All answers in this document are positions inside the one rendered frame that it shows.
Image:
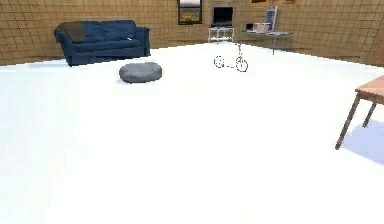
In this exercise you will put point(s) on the grey round floor cushion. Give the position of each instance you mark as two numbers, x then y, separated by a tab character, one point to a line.
140	72

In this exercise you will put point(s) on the white kick scooter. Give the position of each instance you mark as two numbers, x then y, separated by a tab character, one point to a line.
240	62

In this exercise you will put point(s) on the white television stand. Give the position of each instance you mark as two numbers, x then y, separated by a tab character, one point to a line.
221	34

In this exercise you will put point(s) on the white remote control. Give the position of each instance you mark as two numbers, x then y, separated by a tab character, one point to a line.
129	39

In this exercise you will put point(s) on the black framed window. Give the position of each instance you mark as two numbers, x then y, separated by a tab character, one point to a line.
190	13

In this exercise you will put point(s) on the black television set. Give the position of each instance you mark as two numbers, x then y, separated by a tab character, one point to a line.
222	16

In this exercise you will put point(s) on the small black desk box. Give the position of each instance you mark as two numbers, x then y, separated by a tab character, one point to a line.
249	26

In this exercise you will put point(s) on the dark blue sofa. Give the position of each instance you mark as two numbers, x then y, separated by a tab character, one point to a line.
110	46

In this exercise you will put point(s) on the white box on desk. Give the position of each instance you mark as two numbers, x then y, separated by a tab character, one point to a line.
262	27

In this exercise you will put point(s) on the grey glass desk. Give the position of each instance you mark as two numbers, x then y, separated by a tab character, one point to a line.
270	34

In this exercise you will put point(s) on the white framed board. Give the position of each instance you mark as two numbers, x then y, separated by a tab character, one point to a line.
271	16

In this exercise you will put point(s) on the brown throw blanket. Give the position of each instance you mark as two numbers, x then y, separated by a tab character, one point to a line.
74	31

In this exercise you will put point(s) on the brown wooden table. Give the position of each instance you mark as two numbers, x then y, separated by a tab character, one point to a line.
370	96

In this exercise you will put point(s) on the orange framed wall picture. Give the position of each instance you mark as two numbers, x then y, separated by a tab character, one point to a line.
263	1

